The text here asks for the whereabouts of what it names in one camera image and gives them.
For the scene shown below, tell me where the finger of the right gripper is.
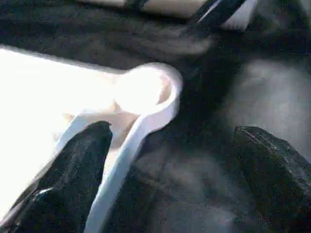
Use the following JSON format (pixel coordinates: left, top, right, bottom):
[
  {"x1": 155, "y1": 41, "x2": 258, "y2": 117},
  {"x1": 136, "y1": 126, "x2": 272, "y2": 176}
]
[{"x1": 189, "y1": 0, "x2": 246, "y2": 26}]

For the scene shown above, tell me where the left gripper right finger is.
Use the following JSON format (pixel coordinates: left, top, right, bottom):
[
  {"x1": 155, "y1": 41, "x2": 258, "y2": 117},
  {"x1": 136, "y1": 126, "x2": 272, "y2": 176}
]
[{"x1": 233, "y1": 125, "x2": 311, "y2": 233}]

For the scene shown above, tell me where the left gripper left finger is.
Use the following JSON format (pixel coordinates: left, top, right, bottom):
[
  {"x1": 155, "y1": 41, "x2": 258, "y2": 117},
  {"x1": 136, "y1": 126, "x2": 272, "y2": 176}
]
[{"x1": 4, "y1": 120, "x2": 114, "y2": 233}]

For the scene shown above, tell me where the white plastic table leg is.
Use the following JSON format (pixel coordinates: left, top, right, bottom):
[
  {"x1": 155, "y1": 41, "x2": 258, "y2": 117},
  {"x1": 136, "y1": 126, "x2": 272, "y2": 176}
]
[{"x1": 77, "y1": 0, "x2": 259, "y2": 32}]

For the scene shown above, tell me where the white plastic table top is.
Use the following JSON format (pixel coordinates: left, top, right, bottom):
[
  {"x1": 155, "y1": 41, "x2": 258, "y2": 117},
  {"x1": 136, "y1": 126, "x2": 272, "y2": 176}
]
[{"x1": 0, "y1": 46, "x2": 183, "y2": 233}]

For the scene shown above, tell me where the black mat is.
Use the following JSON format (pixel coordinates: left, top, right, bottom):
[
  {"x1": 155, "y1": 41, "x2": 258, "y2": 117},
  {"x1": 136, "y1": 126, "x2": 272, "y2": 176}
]
[{"x1": 0, "y1": 0, "x2": 311, "y2": 233}]

